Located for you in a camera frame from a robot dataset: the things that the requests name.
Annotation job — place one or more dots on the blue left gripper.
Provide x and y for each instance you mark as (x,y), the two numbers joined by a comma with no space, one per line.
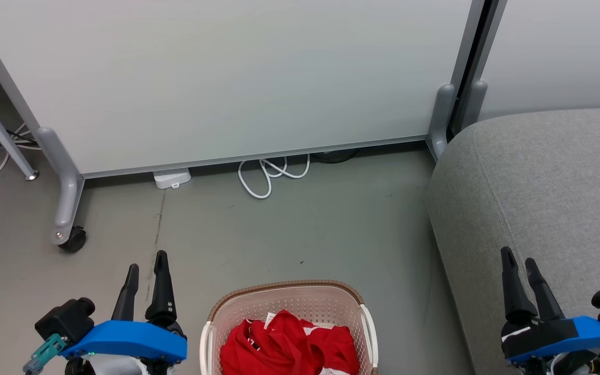
(128,339)

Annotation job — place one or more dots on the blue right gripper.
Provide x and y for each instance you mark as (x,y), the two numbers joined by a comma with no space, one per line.
(560,336)

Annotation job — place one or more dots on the red jersey with white collar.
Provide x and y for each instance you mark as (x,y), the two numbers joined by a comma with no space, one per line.
(269,349)

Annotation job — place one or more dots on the grey fabric sofa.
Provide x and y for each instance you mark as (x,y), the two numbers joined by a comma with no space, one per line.
(550,198)

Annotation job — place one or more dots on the black caster wheel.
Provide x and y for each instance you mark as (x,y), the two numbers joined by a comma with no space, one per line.
(74,240)

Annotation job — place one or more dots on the white power adapter box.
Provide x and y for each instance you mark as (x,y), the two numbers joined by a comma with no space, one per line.
(172,178)

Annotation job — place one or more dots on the grey partition foot with caster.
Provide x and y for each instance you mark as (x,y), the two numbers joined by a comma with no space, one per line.
(63,182)

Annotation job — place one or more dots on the beige perforated laundry basket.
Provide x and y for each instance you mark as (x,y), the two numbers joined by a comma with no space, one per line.
(300,299)

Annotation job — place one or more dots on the large white partition panel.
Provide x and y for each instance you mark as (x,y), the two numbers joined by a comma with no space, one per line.
(227,78)

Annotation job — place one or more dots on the teal left camera connector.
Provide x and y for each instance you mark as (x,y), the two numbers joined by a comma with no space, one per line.
(45,355)

